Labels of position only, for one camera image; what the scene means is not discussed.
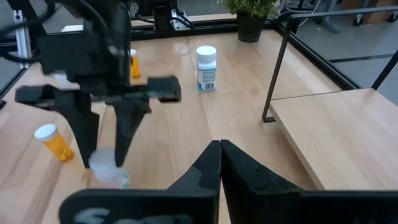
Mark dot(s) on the potted green plant black pot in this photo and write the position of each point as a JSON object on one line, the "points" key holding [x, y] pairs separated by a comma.
{"points": [[250, 29]]}

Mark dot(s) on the black aluminium table frame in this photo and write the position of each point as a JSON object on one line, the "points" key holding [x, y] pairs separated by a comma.
{"points": [[186, 31]]}

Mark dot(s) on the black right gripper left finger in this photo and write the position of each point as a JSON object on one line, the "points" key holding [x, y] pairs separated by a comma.
{"points": [[174, 205]]}

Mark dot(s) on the silver aluminium profile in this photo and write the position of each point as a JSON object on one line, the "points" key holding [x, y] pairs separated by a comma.
{"points": [[23, 40]]}

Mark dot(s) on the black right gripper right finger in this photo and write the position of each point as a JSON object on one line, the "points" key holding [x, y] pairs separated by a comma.
{"points": [[280, 208]]}

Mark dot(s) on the pale translucent pill bottle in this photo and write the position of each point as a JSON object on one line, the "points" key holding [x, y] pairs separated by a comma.
{"points": [[104, 169]]}

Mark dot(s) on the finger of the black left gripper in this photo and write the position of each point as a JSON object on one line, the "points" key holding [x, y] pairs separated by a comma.
{"points": [[127, 124], [84, 130]]}

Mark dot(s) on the white melatonin bottle blue label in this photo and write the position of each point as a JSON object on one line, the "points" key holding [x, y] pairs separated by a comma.
{"points": [[206, 71]]}

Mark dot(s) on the orange pill bottle white cap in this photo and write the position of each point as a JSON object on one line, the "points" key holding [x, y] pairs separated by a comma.
{"points": [[135, 68], [56, 144]]}

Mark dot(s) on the wooden shelf black metal frame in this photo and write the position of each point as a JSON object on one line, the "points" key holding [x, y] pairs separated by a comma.
{"points": [[342, 140]]}

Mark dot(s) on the brown box on casters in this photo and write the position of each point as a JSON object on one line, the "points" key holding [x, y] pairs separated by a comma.
{"points": [[373, 12]]}

